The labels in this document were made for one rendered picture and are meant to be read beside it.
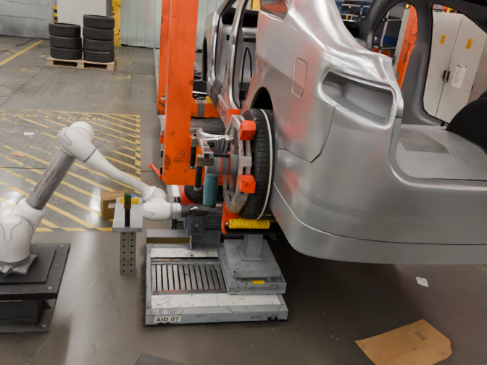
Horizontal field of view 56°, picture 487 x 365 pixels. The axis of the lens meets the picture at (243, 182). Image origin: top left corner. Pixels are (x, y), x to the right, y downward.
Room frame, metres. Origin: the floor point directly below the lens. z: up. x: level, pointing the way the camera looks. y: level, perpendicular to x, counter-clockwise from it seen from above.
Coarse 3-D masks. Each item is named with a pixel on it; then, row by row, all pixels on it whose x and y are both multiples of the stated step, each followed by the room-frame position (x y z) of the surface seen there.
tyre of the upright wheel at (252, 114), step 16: (256, 112) 2.56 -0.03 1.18; (272, 112) 2.60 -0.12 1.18; (256, 128) 2.43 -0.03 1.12; (272, 128) 2.46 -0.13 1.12; (256, 144) 2.38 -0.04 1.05; (272, 144) 2.37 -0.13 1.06; (256, 160) 2.33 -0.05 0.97; (272, 160) 2.33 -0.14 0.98; (256, 176) 2.30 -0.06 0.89; (272, 176) 2.31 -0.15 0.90; (256, 192) 2.29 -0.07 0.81; (256, 208) 2.32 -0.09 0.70
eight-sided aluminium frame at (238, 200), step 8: (232, 120) 2.65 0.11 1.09; (240, 120) 2.64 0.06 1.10; (240, 144) 2.39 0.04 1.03; (248, 144) 2.40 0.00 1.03; (240, 152) 2.35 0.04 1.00; (248, 152) 2.37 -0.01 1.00; (240, 160) 2.33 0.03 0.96; (248, 160) 2.33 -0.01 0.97; (240, 168) 2.32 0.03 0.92; (248, 168) 2.33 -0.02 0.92; (224, 176) 2.75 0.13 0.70; (232, 176) 2.76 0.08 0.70; (224, 184) 2.71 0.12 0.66; (232, 184) 2.73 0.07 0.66; (224, 192) 2.68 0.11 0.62; (232, 192) 2.69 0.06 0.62; (240, 192) 2.32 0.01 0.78; (232, 200) 2.42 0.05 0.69; (240, 200) 2.33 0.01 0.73; (232, 208) 2.42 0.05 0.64; (240, 208) 2.43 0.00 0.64
